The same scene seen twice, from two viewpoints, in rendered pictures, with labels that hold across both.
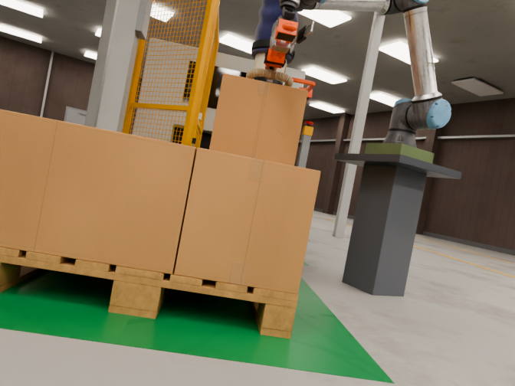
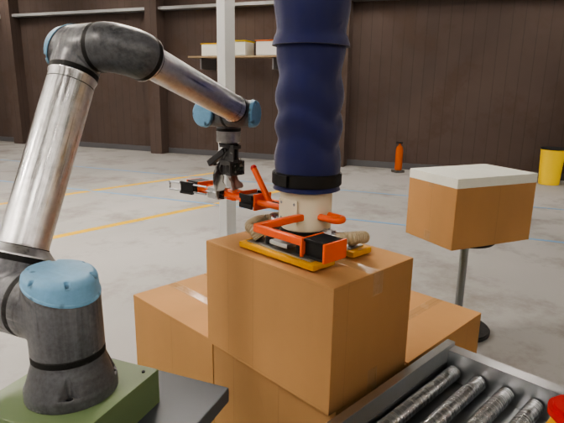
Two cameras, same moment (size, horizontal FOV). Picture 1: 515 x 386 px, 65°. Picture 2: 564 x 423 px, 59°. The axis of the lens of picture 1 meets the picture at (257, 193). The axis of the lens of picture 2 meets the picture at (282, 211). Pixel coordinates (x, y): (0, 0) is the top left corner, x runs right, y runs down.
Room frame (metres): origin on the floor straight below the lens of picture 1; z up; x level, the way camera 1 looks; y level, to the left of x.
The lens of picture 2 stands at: (3.37, -1.02, 1.47)
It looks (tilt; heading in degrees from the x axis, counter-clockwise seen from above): 14 degrees down; 141
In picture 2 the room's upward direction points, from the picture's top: 1 degrees clockwise
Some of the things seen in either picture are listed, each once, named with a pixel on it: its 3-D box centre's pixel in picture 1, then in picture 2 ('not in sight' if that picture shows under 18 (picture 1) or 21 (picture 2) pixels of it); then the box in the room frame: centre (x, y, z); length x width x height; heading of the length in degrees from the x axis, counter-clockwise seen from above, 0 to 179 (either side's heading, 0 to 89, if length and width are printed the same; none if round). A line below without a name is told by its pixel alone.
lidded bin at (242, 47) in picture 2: not in sight; (238, 49); (-5.24, 4.86, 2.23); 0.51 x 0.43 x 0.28; 29
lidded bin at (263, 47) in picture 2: not in sight; (271, 48); (-4.64, 5.20, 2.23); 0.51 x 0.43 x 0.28; 29
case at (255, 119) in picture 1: (254, 132); (303, 302); (2.16, 0.08, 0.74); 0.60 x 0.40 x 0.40; 5
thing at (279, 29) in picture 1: (286, 31); (200, 185); (1.58, 0.01, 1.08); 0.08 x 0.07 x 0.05; 6
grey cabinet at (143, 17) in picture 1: (144, 16); not in sight; (3.18, 1.13, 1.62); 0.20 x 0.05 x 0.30; 6
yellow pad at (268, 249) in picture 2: not in sight; (284, 248); (2.19, -0.04, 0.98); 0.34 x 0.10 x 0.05; 6
